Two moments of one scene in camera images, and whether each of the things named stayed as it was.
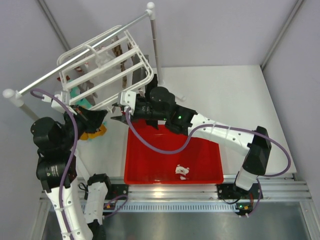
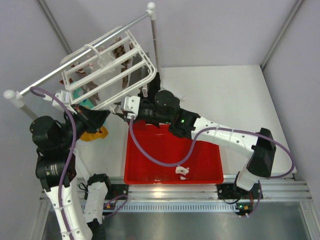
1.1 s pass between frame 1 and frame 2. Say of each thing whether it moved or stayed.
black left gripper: stayed
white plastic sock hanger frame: stayed
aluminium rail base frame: stayed
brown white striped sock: moved
